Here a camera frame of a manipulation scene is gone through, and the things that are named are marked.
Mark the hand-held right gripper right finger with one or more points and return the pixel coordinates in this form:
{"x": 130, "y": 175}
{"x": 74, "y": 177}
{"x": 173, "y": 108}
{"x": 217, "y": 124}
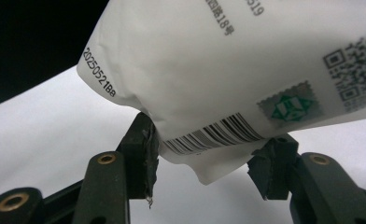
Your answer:
{"x": 274, "y": 168}

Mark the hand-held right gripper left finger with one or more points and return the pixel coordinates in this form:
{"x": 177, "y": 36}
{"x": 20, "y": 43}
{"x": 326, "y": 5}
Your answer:
{"x": 139, "y": 161}

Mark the white and blue pouch bag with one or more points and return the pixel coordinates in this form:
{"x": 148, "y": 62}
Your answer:
{"x": 218, "y": 71}

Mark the white table mat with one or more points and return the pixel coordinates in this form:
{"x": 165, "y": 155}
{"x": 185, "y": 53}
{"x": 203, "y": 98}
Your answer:
{"x": 47, "y": 130}

